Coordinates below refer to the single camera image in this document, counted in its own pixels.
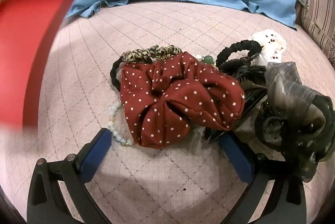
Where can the striped cushion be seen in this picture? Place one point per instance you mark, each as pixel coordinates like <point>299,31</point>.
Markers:
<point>320,11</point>

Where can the grey sheer scrunchie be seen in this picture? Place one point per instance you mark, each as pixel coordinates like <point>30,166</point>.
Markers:
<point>290,98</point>

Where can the dark hair claw clip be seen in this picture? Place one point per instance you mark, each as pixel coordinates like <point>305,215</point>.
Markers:
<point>252,98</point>

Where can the leopard print scrunchie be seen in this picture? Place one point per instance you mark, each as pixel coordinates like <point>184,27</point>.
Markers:
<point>146,52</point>

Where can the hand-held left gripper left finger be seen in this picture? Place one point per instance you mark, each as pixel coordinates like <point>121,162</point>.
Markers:
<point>95,153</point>

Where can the white cherry print scrunchie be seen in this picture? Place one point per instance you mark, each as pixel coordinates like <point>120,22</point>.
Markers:
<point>272,43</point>

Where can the red polka dot scrunchie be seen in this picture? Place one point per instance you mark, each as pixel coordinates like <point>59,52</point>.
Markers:
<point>178,98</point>

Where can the pink quilted bed cover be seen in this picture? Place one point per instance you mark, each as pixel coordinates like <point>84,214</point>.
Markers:
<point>157,25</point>

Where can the red cardboard box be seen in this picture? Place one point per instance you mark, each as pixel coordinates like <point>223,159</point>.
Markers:
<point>21,56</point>

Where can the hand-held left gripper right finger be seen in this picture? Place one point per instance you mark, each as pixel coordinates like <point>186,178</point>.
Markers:
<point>236,158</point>

